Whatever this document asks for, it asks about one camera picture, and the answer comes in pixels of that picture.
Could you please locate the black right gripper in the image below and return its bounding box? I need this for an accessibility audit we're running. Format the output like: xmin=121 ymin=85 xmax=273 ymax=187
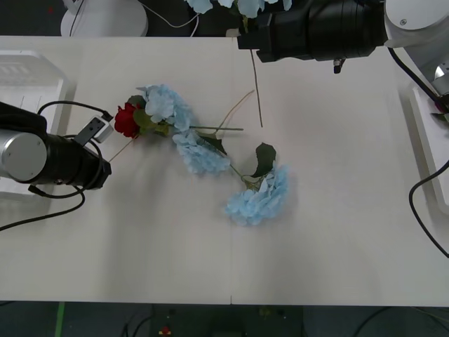
xmin=237 ymin=5 xmax=312 ymax=63

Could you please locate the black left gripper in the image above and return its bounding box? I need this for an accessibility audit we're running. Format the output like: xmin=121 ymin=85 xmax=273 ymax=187
xmin=89 ymin=146 xmax=113 ymax=191

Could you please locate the red rose with green stem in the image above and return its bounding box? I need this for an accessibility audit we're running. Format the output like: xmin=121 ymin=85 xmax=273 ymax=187
xmin=107 ymin=93 xmax=172 ymax=164
xmin=430 ymin=103 xmax=449 ymax=124

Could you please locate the pale blue flower green stem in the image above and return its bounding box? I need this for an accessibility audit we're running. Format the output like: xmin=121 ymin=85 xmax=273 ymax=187
xmin=173 ymin=89 xmax=256 ymax=176
xmin=135 ymin=83 xmax=245 ymax=133
xmin=185 ymin=0 xmax=293 ymax=128
xmin=224 ymin=142 xmax=291 ymax=227

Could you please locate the shallow white box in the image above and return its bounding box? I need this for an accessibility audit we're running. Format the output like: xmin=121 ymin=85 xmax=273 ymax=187
xmin=0 ymin=50 xmax=77 ymax=208
xmin=398 ymin=82 xmax=449 ymax=209

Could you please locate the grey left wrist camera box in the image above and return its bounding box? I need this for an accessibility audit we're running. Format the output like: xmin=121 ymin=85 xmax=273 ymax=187
xmin=91 ymin=117 xmax=116 ymax=144

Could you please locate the thin white cable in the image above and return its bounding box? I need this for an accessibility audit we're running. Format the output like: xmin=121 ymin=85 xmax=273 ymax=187
xmin=142 ymin=0 xmax=201 ymax=28

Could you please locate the white round pedestal base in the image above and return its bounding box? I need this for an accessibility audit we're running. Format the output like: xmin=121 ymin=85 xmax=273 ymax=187
xmin=60 ymin=0 xmax=148 ymax=37

